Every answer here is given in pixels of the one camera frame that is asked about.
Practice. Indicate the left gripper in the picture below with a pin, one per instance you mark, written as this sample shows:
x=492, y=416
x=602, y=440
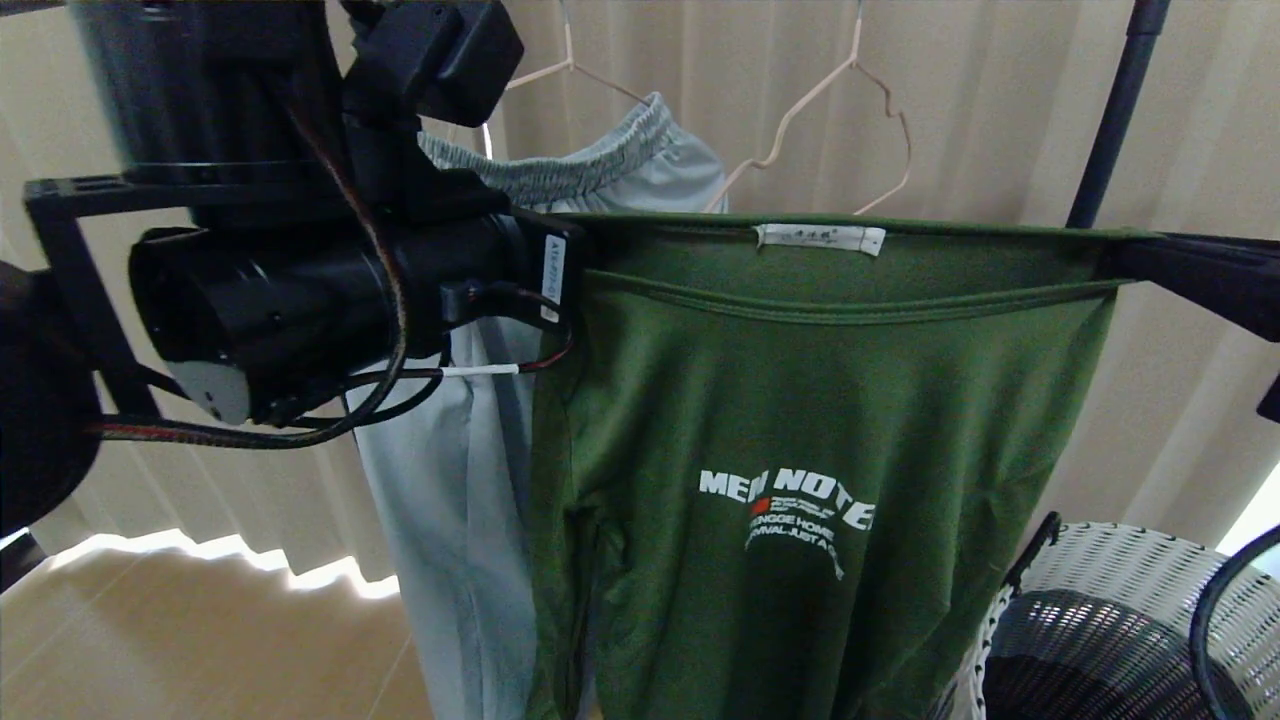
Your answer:
x=300, y=300

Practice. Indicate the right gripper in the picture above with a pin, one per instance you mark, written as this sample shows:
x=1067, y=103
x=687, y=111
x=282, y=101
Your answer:
x=1272, y=400

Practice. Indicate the pale grey shorts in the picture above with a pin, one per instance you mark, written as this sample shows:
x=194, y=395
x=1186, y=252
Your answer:
x=450, y=520

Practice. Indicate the pink clothes hanger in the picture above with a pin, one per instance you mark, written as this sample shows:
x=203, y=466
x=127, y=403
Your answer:
x=569, y=45
x=857, y=45

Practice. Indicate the green printed shirt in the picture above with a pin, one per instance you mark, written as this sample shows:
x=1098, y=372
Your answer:
x=800, y=400

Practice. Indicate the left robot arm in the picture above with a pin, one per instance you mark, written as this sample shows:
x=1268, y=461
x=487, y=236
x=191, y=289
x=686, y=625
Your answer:
x=200, y=90

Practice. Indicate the black clothes rack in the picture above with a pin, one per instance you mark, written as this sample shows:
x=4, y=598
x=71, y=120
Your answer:
x=1105, y=130

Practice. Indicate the white laundry basket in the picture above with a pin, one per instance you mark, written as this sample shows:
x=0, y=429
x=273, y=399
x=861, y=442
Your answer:
x=1100, y=560

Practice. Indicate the beige curtain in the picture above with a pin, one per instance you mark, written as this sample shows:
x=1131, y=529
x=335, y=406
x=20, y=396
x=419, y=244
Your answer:
x=1000, y=120

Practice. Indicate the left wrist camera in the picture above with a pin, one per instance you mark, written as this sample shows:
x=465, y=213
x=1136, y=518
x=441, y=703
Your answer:
x=440, y=50

